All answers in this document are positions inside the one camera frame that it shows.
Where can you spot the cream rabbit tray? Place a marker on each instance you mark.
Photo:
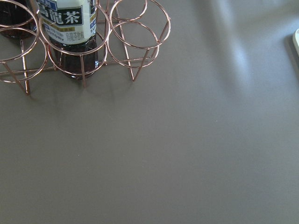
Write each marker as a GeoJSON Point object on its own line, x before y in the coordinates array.
{"type": "Point", "coordinates": [295, 39]}

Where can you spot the tea bottle in rack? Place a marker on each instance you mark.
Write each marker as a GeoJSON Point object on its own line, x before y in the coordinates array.
{"type": "Point", "coordinates": [71, 26]}

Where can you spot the copper wire bottle rack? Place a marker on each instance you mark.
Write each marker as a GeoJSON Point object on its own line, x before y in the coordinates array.
{"type": "Point", "coordinates": [128, 33]}

